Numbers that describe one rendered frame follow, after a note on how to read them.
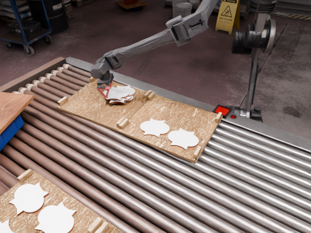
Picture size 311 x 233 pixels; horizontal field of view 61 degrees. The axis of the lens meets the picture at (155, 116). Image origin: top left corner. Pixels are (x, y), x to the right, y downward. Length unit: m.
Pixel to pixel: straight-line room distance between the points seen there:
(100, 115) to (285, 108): 2.26
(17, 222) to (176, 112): 0.85
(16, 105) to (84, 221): 0.71
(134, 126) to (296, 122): 2.08
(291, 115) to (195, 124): 1.91
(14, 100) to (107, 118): 0.47
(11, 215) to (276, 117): 2.57
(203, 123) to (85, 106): 0.64
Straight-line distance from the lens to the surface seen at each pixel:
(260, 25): 1.72
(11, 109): 1.45
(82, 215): 1.05
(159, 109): 1.41
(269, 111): 3.10
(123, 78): 1.73
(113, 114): 1.40
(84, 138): 1.33
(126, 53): 1.28
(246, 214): 1.07
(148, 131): 1.27
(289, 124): 3.00
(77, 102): 1.54
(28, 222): 1.10
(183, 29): 1.15
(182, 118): 1.35
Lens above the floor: 1.81
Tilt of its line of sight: 40 degrees down
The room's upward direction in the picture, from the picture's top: 2 degrees counter-clockwise
